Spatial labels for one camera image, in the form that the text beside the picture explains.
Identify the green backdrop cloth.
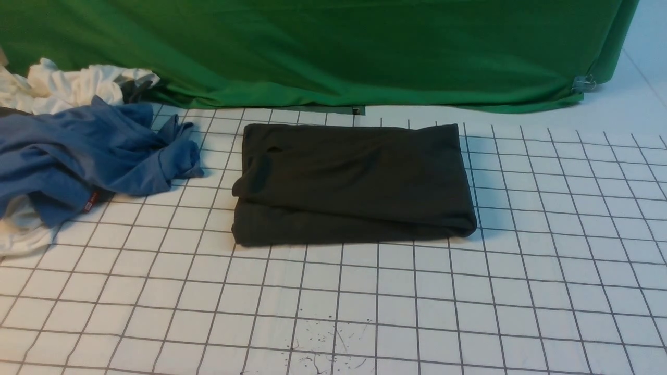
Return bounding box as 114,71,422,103
1,1,638,114

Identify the blue shirt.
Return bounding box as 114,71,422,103
1,97,204,227

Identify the white shirt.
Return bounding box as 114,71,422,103
1,58,160,115

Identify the silver binder clip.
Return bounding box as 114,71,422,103
571,74,597,93

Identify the white grid table mat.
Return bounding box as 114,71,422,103
1,105,666,374

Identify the dark gray long-sleeve shirt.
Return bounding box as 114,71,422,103
231,123,477,247

